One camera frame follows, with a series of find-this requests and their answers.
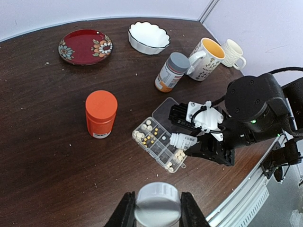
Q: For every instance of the white pill bottle cap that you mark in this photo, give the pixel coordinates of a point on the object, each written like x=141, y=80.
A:
x=158, y=205

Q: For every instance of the grey cap pill bottle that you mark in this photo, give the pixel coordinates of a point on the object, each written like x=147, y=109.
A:
x=172, y=71

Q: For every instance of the cream ribbed mug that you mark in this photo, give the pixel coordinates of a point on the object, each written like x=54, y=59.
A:
x=233, y=55

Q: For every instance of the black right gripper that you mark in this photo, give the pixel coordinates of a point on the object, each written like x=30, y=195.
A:
x=256, y=111

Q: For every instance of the clear plastic pill organizer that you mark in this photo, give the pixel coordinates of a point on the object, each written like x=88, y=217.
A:
x=153, y=135

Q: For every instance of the floral mug yellow inside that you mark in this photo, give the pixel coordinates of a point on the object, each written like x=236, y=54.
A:
x=204, y=59

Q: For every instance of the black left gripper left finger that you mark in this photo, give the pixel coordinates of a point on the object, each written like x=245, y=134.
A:
x=123, y=215

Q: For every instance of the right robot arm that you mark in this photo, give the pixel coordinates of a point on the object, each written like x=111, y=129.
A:
x=289, y=155

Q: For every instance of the small white pill bottle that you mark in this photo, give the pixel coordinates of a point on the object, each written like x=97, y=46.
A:
x=182, y=141

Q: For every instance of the orange pill bottle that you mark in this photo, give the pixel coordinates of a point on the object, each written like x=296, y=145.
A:
x=100, y=108

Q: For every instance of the right aluminium frame post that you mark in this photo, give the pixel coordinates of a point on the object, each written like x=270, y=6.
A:
x=208, y=10

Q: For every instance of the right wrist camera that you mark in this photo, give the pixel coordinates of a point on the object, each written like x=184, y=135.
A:
x=198, y=118

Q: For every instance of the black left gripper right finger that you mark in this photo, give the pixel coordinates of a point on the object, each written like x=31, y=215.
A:
x=191, y=215

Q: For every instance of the white scalloped bowl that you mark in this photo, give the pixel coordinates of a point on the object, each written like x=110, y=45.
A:
x=148, y=38

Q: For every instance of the red floral plate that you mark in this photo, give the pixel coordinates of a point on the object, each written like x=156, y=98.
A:
x=85, y=47

